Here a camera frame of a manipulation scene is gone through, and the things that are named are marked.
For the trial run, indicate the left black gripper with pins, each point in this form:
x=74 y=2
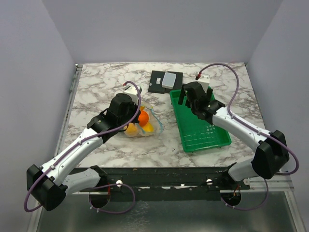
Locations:
x=134 y=105

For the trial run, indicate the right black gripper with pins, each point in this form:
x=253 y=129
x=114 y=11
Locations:
x=182 y=94

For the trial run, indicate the yellow peach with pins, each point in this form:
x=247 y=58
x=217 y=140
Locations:
x=131 y=130

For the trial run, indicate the orange fruit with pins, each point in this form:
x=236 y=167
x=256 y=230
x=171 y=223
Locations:
x=143 y=118

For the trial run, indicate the clear zip top bag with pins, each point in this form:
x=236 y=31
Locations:
x=155 y=122

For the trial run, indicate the green plastic tray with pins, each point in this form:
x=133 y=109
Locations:
x=196 y=134

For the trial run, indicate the yellow lemon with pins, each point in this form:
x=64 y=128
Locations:
x=148 y=128

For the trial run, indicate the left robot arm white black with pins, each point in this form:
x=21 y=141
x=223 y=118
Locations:
x=51 y=182

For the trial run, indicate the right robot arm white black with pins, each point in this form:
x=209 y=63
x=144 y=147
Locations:
x=269 y=150

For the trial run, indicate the grey translucent small case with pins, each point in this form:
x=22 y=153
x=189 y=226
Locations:
x=169 y=80

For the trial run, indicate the black flat box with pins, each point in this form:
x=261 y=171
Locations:
x=156 y=79

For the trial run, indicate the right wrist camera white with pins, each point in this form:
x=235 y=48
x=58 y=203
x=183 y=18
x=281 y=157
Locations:
x=204 y=81

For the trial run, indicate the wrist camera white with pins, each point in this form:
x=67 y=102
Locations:
x=132 y=92
x=204 y=81

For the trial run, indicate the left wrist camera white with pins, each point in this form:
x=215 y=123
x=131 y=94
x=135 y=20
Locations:
x=132 y=92

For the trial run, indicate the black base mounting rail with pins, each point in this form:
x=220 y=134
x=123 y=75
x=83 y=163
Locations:
x=164 y=184

